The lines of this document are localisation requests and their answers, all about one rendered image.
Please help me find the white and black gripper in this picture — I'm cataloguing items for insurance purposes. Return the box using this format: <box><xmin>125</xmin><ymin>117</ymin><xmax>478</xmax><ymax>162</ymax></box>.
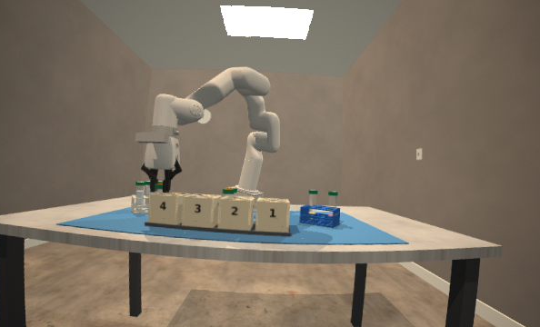
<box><xmin>141</xmin><ymin>136</ymin><xmax>182</xmax><ymax>193</ymax></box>

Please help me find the beige bucket adapter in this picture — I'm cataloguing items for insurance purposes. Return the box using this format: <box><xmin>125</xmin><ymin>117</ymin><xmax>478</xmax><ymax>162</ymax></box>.
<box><xmin>255</xmin><ymin>198</ymin><xmax>290</xmax><ymax>233</ymax></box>
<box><xmin>182</xmin><ymin>194</ymin><xmax>222</xmax><ymax>228</ymax></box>
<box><xmin>148</xmin><ymin>193</ymin><xmax>190</xmax><ymax>225</ymax></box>
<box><xmin>217</xmin><ymin>196</ymin><xmax>255</xmax><ymax>231</ymax></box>

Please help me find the blue bench mat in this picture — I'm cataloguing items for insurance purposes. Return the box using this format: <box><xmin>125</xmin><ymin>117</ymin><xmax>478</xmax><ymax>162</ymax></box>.
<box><xmin>56</xmin><ymin>207</ymin><xmax>409</xmax><ymax>245</ymax></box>

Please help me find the beige tube rack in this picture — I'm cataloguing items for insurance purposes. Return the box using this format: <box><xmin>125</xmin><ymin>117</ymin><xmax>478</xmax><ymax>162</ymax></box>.
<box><xmin>131</xmin><ymin>195</ymin><xmax>149</xmax><ymax>213</ymax></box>

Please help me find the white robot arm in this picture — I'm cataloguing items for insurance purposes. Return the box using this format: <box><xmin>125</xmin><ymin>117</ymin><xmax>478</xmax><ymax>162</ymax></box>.
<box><xmin>135</xmin><ymin>67</ymin><xmax>280</xmax><ymax>193</ymax></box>

